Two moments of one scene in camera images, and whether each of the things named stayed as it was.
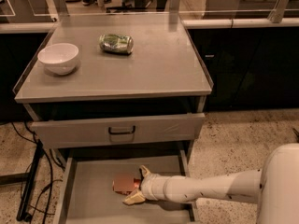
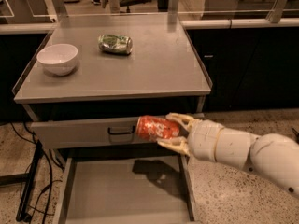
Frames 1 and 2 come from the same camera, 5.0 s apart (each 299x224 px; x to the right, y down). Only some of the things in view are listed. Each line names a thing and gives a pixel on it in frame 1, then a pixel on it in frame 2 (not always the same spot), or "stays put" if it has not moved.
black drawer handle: x=121 y=133 stays put
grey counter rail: x=200 y=23 stays put
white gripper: x=151 y=186 to x=202 y=139
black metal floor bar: x=22 y=214 stays put
